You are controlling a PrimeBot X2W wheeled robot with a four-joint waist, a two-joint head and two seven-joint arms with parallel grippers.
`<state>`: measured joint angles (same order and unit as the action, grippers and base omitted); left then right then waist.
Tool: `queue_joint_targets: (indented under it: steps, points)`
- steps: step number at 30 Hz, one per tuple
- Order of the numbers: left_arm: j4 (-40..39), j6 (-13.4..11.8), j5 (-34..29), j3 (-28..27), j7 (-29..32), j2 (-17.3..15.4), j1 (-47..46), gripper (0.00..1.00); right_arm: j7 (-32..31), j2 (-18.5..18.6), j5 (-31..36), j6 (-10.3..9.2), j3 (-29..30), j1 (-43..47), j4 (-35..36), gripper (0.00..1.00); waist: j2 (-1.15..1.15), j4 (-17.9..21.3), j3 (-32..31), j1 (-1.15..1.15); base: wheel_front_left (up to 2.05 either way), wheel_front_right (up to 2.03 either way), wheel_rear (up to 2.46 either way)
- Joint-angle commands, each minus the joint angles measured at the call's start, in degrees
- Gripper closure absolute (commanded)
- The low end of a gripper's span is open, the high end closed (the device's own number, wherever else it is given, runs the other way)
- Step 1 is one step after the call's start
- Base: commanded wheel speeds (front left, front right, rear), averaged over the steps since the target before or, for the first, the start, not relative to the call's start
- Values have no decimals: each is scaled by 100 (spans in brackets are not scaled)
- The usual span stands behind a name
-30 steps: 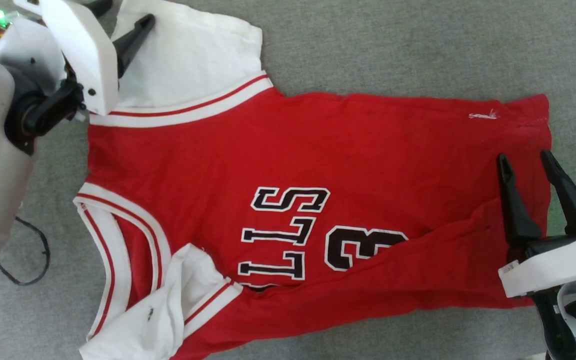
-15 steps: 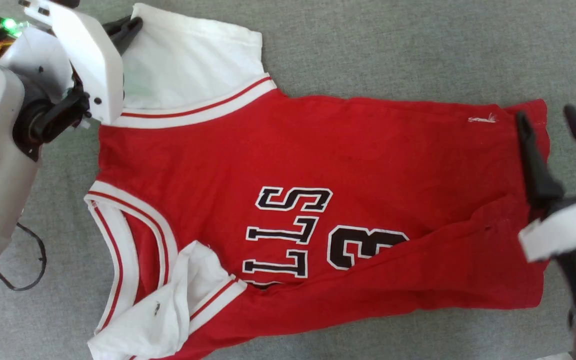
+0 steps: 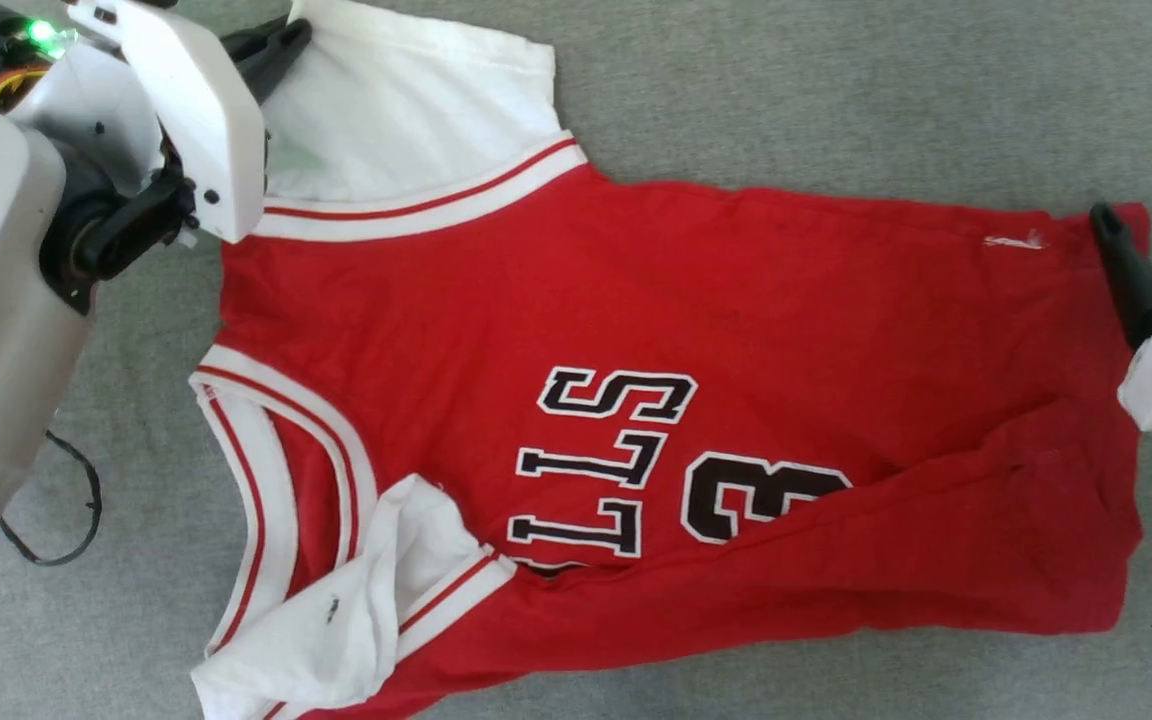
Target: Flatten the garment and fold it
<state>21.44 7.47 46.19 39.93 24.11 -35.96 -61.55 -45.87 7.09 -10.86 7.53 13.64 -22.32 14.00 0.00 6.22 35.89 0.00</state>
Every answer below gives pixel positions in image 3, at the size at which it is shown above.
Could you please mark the grey fabric sofa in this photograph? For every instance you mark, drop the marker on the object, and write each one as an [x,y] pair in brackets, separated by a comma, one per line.
[836,90]

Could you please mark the red and white basketball jersey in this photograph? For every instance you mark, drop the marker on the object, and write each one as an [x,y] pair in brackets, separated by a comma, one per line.
[786,400]

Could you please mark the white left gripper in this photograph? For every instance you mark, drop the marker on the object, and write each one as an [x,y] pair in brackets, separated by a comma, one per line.
[196,120]

